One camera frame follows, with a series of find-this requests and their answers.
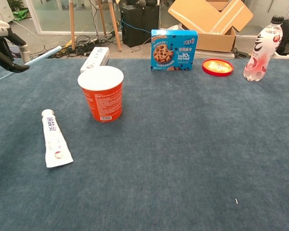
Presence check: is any blue table mat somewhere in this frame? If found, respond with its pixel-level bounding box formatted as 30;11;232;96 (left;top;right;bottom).
0;57;289;231

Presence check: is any green bag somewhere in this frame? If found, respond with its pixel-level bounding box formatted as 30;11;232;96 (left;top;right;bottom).
12;9;29;22

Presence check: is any pink white drink bottle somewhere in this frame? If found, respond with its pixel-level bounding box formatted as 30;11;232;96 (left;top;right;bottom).
243;15;285;82

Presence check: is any red round lid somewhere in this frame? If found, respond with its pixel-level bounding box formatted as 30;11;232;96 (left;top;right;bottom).
201;58;235;77

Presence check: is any white toothpaste carton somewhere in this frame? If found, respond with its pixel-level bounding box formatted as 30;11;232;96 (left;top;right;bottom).
80;46;110;74

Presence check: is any short wooden easel leg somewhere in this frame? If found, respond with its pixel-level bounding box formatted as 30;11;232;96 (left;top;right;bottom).
97;0;107;36

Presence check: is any white toothpaste tube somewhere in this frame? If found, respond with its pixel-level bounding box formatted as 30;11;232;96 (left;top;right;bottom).
41;109;74;168

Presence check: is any white cabinet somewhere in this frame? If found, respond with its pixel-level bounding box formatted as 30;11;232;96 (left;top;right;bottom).
0;0;15;24

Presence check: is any blue cookie box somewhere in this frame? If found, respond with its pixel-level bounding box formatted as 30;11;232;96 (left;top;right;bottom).
150;29;198;72

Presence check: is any aluminium rail stack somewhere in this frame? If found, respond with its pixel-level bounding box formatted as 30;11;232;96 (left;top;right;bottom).
194;49;236;59

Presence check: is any light blue toothbrush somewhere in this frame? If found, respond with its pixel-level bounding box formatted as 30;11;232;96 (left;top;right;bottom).
0;45;63;84

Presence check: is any open cardboard box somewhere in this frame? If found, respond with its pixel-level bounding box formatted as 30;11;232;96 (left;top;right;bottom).
168;0;254;53

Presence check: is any black flat bracket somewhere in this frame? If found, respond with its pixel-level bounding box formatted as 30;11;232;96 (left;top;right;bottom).
233;47;248;59

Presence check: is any red paper cup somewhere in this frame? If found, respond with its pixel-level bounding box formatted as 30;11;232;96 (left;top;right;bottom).
77;65;125;123

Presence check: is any floor cable bundle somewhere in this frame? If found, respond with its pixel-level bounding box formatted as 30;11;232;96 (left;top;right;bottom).
37;33;122;59

